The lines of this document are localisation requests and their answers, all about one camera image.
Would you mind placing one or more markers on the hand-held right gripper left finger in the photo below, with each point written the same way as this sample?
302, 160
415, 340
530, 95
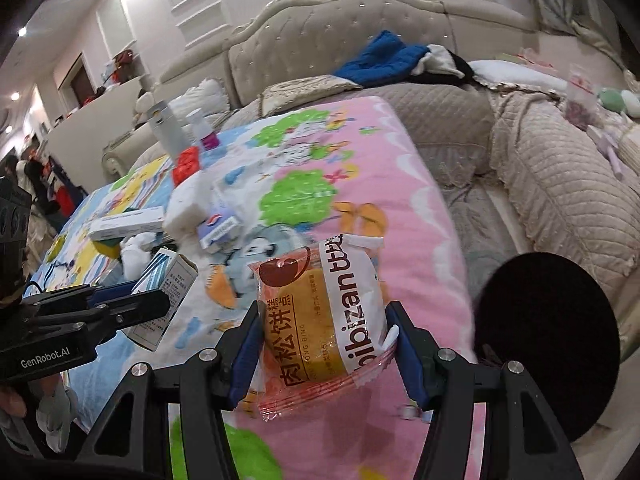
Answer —
243, 360

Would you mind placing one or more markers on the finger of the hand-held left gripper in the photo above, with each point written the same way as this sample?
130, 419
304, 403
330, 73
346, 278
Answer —
117, 292
140, 307

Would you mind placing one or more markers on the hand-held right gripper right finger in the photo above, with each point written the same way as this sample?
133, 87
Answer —
412, 360

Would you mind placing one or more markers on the white blue striped medicine box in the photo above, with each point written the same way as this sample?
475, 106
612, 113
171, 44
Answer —
172, 280

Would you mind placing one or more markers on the orange white snack packet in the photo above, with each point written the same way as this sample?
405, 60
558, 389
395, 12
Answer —
310, 320

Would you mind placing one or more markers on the black round bin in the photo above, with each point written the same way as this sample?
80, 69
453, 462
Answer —
545, 340

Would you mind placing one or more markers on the person's left hand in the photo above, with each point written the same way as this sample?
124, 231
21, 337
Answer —
55, 410

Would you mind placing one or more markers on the green yellow sponge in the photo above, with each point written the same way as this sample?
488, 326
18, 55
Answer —
109, 250

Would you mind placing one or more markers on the crumpled white tissue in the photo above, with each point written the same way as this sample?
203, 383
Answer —
140, 255

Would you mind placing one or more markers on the long white box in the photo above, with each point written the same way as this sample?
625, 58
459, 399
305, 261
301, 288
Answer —
125, 222

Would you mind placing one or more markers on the small blue white box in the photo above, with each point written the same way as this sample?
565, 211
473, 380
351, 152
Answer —
217, 232

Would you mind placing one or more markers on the white tissue pack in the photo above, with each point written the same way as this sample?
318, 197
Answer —
187, 205

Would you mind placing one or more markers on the beige carved armchair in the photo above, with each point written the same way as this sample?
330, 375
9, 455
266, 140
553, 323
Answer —
125, 152

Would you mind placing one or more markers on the red toy block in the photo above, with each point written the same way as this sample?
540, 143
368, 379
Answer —
186, 165

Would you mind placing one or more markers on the white partition counter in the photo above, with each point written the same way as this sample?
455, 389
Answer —
95, 125

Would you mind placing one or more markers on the silver thermos bottle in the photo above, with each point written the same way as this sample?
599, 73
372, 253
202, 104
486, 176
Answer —
167, 130

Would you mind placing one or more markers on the pink cartoon printed blanket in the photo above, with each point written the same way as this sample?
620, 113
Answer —
400, 185

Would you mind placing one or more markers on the clear bottle with pink base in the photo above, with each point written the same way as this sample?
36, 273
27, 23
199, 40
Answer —
202, 132

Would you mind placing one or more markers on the white quilted pillow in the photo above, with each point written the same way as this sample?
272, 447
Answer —
202, 100

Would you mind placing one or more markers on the dark wooden door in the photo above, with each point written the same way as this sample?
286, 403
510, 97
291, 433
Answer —
81, 82

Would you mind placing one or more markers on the quilted beige cover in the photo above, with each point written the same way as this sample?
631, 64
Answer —
560, 185

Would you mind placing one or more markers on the quilted beige cushion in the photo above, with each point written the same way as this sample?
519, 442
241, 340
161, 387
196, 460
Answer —
440, 130

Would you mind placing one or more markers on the embroidered beige cushion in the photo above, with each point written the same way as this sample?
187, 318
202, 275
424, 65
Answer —
300, 92

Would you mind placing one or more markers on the pink white stick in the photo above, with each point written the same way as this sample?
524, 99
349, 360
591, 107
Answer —
614, 157

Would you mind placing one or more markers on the white and black garment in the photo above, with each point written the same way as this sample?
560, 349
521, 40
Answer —
442, 67

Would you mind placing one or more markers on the blue knitted garment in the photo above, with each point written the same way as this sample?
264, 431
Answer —
380, 60

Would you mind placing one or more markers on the clear plastic bag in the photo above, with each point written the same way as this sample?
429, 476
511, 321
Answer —
580, 95

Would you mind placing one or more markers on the tufted beige headboard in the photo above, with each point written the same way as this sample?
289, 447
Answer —
310, 35

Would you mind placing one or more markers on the green plush toy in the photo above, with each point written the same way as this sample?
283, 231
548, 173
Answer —
617, 102

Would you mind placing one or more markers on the grey patterned curtain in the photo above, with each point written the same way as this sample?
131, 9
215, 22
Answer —
570, 5

